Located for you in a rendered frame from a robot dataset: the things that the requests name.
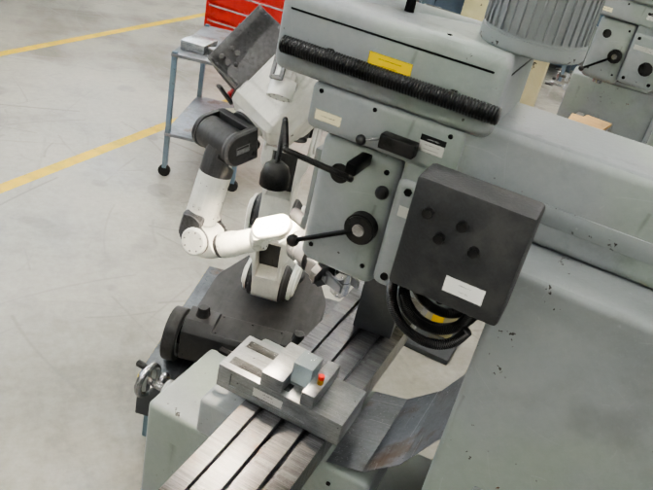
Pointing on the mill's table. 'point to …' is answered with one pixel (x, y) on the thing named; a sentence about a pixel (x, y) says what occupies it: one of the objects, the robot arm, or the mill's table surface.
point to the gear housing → (356, 123)
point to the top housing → (407, 54)
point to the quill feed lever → (358, 232)
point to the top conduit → (327, 57)
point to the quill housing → (337, 248)
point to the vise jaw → (281, 368)
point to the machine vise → (248, 376)
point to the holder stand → (374, 310)
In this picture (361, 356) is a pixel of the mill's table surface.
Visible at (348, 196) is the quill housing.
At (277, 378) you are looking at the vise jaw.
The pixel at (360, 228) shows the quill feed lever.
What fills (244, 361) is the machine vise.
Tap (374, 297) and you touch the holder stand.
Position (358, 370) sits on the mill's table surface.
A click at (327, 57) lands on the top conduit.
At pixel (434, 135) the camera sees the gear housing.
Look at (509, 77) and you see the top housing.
